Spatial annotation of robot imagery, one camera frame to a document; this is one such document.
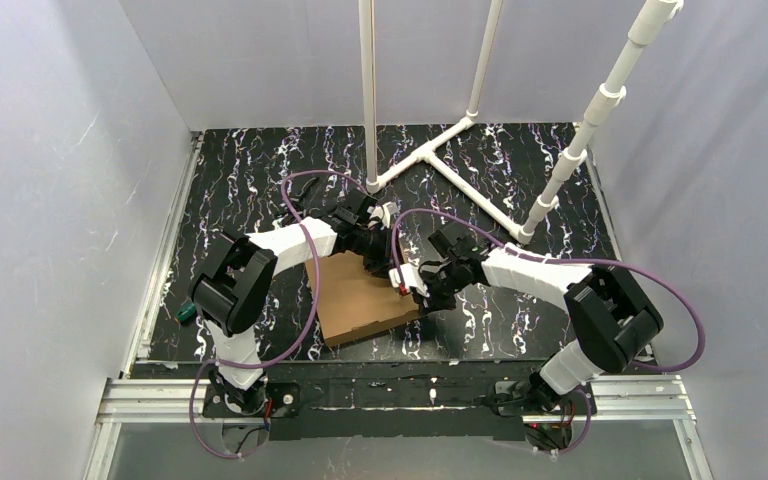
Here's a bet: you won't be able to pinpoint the brown cardboard box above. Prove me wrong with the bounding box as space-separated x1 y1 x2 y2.
305 253 419 347

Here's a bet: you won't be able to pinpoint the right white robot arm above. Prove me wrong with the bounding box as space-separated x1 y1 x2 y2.
393 225 663 409

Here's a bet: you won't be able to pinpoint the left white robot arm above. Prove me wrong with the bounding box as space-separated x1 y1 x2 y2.
189 189 398 416

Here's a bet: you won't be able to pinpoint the black pliers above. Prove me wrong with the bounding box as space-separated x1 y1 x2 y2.
279 177 319 226

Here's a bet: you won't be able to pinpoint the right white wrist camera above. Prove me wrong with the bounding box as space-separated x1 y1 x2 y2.
388 263 429 298

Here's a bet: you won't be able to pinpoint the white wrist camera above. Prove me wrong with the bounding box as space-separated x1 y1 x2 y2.
368 201 398 228
388 263 429 298

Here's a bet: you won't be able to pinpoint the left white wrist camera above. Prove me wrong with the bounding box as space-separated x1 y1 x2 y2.
368 201 398 228

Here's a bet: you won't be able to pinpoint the white PVC pipe frame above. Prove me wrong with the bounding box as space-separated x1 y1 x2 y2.
356 0 685 245

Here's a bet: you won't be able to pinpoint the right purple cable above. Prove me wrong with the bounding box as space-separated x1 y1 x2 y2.
390 207 707 458

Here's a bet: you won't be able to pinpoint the purple cable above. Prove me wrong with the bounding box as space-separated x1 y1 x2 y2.
188 170 372 462
390 207 707 458

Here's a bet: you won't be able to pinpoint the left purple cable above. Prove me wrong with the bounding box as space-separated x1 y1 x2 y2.
188 170 372 462

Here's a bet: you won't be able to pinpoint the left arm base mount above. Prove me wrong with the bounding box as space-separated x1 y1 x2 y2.
201 370 302 428

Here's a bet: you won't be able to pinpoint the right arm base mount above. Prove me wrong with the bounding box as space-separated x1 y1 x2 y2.
474 373 595 456

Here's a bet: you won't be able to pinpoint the aluminium table frame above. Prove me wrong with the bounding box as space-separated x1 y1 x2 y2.
89 127 710 479

